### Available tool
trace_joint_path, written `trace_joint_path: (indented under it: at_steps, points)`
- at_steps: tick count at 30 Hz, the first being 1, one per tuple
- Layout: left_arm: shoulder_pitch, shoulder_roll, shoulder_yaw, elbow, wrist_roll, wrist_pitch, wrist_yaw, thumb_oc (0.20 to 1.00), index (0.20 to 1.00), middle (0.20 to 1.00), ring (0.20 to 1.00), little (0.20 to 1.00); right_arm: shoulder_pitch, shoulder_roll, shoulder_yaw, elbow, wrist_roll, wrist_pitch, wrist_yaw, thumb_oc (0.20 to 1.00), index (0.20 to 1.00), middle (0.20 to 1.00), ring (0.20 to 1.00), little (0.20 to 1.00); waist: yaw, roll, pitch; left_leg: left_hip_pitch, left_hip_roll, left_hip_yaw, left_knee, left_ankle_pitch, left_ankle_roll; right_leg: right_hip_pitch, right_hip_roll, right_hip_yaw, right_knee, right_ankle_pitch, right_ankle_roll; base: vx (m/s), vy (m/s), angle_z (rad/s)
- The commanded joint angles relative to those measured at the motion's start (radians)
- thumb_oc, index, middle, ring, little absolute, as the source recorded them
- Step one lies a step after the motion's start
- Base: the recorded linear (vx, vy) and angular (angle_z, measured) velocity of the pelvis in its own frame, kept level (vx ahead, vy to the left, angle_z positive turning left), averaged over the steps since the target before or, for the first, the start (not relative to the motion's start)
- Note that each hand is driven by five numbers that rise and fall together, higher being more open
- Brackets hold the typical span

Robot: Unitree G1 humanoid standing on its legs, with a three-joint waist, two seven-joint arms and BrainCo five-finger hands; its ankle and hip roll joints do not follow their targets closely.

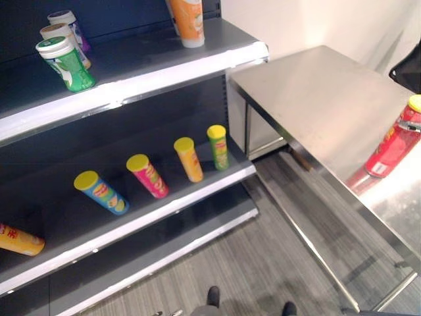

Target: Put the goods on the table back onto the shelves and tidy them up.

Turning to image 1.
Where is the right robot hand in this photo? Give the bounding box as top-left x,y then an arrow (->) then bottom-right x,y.
398,119 -> 421,134

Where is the red chips can yellow lid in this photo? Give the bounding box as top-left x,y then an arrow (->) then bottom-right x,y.
364,94 -> 421,179

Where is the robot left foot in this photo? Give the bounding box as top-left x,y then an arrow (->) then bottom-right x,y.
207,286 -> 221,307

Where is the black object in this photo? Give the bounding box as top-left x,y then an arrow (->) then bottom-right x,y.
388,48 -> 421,93

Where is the dark grey shelf board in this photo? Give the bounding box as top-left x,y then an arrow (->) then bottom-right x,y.
49,184 -> 260,316
0,140 -> 257,296
0,16 -> 270,147

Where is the stainless steel table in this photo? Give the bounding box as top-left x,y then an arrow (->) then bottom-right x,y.
228,45 -> 421,313

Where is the pink chips can yellow lid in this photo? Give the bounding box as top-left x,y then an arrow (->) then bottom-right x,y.
126,153 -> 170,199

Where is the blue chips can yellow lid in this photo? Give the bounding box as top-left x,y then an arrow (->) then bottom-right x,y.
73,170 -> 130,216

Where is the orange chips can yellow lid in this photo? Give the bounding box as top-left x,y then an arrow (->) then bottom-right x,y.
173,136 -> 205,183

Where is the green chips can yellow lid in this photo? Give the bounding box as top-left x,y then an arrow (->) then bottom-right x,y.
206,124 -> 230,172

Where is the yellow chips can red print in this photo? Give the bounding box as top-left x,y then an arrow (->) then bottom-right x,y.
0,223 -> 46,257

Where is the orange snack cup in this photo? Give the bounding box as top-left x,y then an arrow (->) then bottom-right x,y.
168,0 -> 207,49

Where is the green snack cup white lid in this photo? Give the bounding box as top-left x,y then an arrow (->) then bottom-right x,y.
35,36 -> 97,93

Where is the blue snack cup white lid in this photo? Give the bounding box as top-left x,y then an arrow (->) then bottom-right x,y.
39,23 -> 92,70

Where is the purple snack cup white lid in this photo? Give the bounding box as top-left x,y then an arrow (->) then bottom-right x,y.
47,10 -> 91,53

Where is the dark shelf upright post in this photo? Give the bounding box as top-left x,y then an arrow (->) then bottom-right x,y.
219,72 -> 231,142

